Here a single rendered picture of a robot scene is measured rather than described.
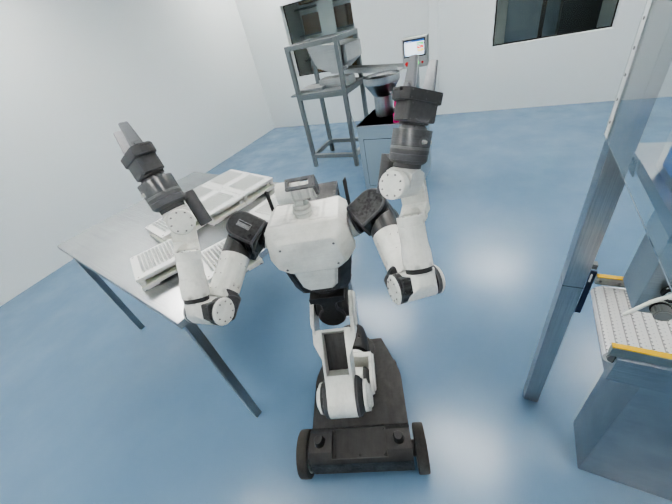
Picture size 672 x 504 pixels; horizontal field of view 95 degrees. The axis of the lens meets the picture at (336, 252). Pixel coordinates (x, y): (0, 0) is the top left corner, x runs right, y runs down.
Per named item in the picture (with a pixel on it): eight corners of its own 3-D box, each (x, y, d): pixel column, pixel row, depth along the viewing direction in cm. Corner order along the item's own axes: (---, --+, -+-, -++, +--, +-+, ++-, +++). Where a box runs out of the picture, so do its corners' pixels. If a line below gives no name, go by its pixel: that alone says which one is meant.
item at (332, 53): (294, 181, 428) (256, 56, 338) (327, 150, 498) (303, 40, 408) (395, 182, 364) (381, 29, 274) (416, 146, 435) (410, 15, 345)
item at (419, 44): (405, 111, 318) (400, 39, 281) (407, 108, 325) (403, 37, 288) (427, 109, 308) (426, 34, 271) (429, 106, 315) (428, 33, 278)
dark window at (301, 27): (299, 77, 596) (281, 5, 529) (299, 77, 596) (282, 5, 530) (362, 66, 537) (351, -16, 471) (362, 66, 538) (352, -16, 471)
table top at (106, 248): (60, 249, 204) (56, 245, 202) (195, 175, 268) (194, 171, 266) (181, 329, 122) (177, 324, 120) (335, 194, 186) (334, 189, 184)
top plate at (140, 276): (131, 261, 155) (128, 258, 154) (178, 238, 164) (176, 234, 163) (137, 284, 138) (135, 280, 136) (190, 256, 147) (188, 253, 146)
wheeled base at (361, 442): (319, 357, 195) (305, 323, 175) (402, 349, 188) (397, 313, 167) (310, 477, 145) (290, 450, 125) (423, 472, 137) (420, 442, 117)
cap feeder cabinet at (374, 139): (365, 193, 357) (355, 126, 312) (381, 171, 395) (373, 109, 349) (420, 195, 329) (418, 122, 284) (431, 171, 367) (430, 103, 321)
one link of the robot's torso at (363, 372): (335, 367, 160) (313, 380, 114) (374, 364, 157) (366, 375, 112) (339, 400, 155) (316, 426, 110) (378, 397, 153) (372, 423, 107)
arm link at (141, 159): (146, 155, 84) (171, 194, 87) (109, 166, 77) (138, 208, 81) (160, 136, 75) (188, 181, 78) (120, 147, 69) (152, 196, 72)
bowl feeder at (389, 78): (363, 121, 321) (357, 81, 298) (374, 110, 345) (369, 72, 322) (409, 117, 299) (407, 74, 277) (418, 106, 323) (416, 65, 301)
